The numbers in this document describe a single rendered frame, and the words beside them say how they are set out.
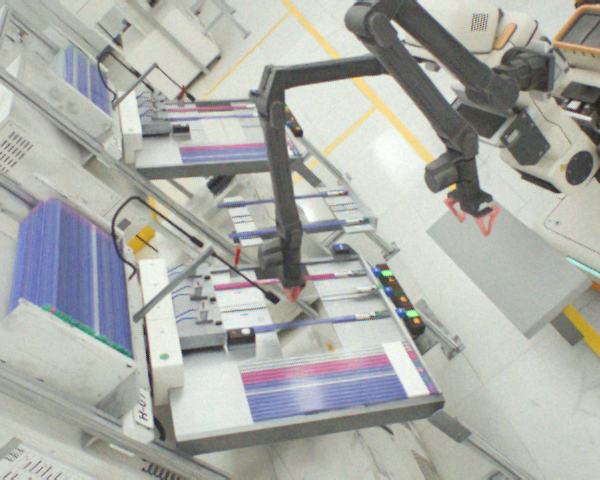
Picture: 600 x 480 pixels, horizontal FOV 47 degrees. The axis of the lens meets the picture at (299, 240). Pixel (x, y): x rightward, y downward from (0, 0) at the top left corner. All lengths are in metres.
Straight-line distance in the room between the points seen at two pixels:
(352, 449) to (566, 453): 0.76
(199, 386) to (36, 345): 0.47
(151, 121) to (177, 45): 3.26
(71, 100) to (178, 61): 3.68
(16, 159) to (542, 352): 2.14
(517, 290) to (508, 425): 0.70
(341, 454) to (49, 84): 1.75
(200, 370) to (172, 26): 4.80
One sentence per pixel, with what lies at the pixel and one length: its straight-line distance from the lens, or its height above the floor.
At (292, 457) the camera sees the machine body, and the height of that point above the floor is 0.62.
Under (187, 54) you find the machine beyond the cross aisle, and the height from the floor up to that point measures 0.27.
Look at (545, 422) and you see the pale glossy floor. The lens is 2.62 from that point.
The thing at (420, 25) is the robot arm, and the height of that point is 1.51.
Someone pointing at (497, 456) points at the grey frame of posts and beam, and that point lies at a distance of 2.15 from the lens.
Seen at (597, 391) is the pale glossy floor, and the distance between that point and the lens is 2.59.
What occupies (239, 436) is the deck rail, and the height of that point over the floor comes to 1.10.
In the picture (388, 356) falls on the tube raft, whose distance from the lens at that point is 2.01.
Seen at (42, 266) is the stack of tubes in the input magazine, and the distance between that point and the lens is 1.78.
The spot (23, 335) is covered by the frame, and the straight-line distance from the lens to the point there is 1.63.
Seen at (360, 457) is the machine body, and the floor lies 0.62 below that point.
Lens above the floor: 2.23
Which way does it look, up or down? 34 degrees down
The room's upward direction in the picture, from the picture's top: 50 degrees counter-clockwise
